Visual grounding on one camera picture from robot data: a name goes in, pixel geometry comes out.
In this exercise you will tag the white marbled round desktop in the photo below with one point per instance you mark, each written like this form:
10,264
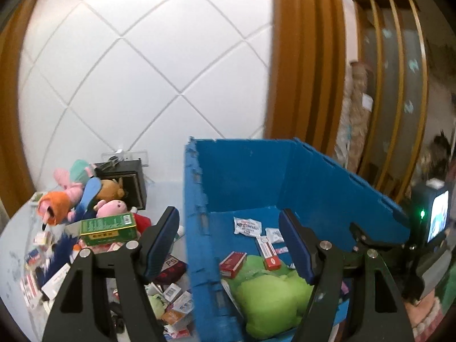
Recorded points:
14,249

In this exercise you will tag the pink plush orange hood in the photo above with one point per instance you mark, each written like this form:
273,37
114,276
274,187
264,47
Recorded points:
58,203

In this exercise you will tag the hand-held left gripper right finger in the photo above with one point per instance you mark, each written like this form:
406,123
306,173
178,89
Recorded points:
299,249

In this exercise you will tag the white cardboard box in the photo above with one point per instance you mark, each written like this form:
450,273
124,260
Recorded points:
55,281

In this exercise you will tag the orange small pack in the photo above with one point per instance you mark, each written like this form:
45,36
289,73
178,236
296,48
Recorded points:
174,317

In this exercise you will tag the blue plastic crate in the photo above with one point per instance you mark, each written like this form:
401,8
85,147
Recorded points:
249,171

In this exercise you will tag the black box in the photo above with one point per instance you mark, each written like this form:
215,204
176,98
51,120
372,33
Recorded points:
133,185

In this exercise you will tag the blue plush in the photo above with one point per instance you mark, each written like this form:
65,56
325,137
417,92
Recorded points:
89,194

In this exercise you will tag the small red box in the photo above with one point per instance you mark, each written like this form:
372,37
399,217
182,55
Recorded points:
233,262

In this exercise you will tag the small white packet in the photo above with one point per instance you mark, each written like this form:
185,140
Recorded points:
275,236

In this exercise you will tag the wooden glass cabinet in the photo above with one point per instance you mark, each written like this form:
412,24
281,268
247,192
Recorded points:
392,96

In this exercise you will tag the brown plush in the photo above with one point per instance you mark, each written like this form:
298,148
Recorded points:
108,188

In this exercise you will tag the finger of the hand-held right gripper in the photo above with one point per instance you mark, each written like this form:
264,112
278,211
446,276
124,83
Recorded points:
359,233

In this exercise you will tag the red white box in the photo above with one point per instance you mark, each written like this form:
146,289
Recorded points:
29,286

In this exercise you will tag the white printed packet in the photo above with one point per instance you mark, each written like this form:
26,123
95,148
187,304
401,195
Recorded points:
247,226

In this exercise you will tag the green cardboard box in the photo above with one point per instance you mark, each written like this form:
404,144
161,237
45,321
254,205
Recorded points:
107,228

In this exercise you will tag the white barcode box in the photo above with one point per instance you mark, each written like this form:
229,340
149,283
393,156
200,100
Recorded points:
172,290

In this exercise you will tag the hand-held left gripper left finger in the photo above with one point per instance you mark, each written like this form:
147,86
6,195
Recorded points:
160,245

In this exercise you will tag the long red box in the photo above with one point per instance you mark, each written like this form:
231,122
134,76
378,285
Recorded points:
269,254

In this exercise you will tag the pink pig plush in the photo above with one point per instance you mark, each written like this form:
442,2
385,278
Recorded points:
112,207
62,176

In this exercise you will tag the dark maroon cloth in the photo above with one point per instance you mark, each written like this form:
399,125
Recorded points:
174,272

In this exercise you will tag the wooden wall trim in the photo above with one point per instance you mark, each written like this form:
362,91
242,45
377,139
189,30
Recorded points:
306,60

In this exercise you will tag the green garment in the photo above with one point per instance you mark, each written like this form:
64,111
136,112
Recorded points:
445,281

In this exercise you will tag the beige patterned fabric roll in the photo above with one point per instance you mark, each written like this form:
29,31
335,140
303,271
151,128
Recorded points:
356,114

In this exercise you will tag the green frog plush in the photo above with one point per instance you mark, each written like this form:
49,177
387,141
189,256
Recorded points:
267,292

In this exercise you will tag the teal plush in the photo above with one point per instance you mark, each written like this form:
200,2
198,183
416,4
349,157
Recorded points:
80,169

